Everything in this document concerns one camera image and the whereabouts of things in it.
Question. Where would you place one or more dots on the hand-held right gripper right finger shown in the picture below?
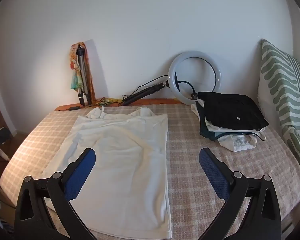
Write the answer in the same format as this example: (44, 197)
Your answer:
(213, 175)

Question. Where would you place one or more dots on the dark green folded garment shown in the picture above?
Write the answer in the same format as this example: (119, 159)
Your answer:
(207, 132)

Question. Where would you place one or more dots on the white printed garment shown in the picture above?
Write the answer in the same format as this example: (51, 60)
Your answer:
(240, 142)

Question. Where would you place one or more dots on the orange patterned cloth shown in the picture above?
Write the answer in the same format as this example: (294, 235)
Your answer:
(89, 80)

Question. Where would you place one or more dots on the green white striped pillow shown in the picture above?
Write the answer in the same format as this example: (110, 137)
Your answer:
(282, 87)

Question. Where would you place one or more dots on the orange bed sheet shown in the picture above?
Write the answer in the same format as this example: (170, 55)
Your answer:
(152, 101)

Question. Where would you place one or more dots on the grey folded tripod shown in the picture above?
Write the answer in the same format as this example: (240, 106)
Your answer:
(82, 80)

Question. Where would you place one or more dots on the white tank top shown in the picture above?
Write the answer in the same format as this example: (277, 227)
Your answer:
(120, 155)

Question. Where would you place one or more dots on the colourful green yellow scarf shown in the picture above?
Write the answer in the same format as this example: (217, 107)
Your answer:
(74, 80)

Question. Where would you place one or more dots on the folded clothes pile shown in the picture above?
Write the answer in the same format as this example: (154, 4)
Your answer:
(232, 110)

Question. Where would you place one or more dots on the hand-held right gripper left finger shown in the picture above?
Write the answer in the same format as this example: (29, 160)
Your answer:
(79, 175)

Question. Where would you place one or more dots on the beige plaid blanket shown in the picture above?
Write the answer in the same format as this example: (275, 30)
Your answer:
(190, 180)

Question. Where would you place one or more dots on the white folded garment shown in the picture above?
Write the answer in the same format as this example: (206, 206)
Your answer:
(198, 107)

